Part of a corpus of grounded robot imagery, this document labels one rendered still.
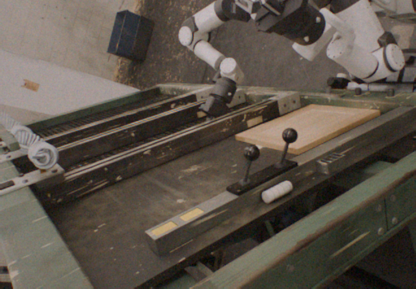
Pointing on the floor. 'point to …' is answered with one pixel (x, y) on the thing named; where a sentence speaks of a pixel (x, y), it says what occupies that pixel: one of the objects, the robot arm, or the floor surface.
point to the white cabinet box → (51, 85)
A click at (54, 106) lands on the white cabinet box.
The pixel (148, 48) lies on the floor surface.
